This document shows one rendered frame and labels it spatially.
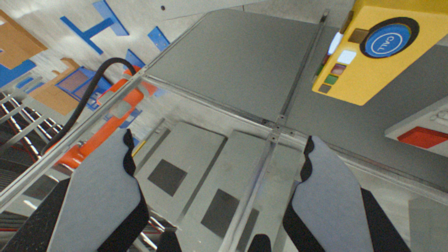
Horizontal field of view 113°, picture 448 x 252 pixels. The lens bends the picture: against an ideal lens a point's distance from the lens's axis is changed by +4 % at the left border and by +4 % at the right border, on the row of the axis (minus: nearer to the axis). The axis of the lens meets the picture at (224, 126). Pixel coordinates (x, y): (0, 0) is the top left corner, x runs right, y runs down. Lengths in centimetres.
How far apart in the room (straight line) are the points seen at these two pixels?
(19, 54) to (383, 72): 873
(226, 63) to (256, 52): 21
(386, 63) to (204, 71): 78
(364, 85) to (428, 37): 9
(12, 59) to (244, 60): 821
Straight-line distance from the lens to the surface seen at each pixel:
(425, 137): 81
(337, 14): 146
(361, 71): 35
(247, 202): 60
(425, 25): 33
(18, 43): 869
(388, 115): 97
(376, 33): 31
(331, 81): 36
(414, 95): 114
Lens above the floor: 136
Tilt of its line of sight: 25 degrees down
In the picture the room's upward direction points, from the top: 148 degrees counter-clockwise
